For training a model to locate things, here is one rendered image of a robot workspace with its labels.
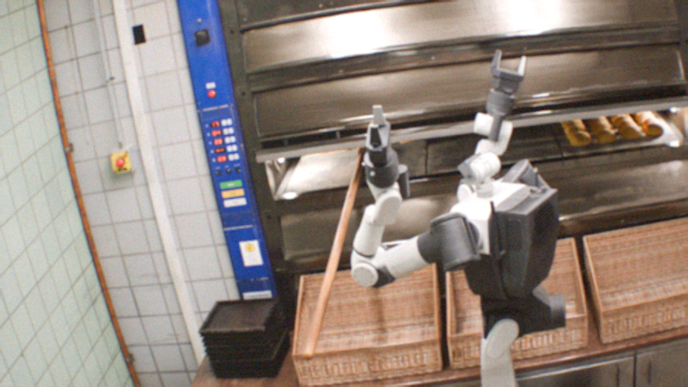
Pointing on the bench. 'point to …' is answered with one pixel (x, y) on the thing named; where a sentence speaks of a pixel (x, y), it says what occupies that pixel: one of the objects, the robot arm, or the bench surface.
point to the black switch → (201, 37)
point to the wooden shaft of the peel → (332, 265)
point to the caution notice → (251, 253)
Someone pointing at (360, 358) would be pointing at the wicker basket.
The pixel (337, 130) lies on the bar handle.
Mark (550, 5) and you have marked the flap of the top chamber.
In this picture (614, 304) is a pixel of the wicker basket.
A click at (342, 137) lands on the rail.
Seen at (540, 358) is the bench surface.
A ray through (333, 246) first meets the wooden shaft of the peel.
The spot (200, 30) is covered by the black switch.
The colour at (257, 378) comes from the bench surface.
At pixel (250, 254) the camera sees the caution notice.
